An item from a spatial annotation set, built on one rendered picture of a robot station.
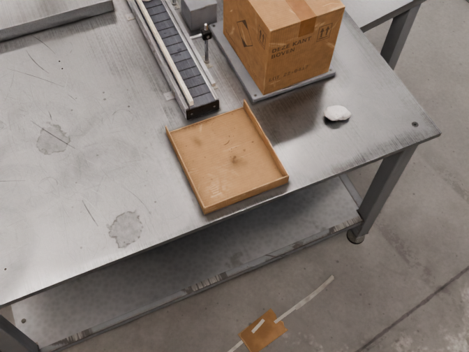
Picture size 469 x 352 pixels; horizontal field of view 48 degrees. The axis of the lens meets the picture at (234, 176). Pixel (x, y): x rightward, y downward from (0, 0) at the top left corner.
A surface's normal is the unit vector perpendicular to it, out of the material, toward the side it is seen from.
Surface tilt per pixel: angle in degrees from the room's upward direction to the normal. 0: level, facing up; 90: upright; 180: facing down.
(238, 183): 0
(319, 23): 90
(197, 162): 0
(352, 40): 0
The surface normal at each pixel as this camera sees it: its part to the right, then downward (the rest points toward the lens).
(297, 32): 0.43, 0.78
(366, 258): 0.03, -0.51
